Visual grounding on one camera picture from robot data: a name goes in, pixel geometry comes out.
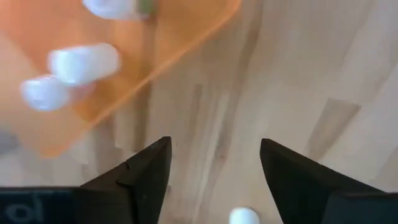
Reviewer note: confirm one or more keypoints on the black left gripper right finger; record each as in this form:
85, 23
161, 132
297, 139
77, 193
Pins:
298, 186

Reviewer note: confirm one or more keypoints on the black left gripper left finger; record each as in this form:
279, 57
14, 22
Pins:
140, 186

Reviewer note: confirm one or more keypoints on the clear pill bottle pink label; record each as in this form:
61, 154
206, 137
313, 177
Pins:
43, 93

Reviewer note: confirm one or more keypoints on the white opaque pill bottle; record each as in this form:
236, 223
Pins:
84, 63

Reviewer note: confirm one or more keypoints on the clear pill bottle green label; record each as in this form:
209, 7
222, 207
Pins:
118, 7

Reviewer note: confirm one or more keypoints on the amber pill bottle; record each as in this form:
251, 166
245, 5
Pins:
244, 216

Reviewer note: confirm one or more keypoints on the orange translucent plastic basket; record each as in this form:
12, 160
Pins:
130, 62

